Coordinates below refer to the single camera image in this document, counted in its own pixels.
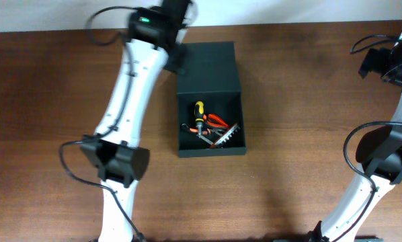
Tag black box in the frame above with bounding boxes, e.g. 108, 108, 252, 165
177, 42, 247, 158

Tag orange black needle nose pliers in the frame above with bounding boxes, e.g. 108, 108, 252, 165
201, 114, 229, 136

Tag silver ratchet wrench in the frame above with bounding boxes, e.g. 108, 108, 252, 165
180, 124, 217, 145

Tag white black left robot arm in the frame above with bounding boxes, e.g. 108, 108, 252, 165
80, 1, 197, 241

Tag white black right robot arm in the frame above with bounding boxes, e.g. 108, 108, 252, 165
303, 27, 402, 242

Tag black yellow stubby screwdriver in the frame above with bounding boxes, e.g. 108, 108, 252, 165
194, 101, 204, 135

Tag orange socket bit holder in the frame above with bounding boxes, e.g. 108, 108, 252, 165
210, 123, 240, 149

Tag red black cutting pliers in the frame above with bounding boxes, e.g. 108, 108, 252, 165
204, 114, 230, 129

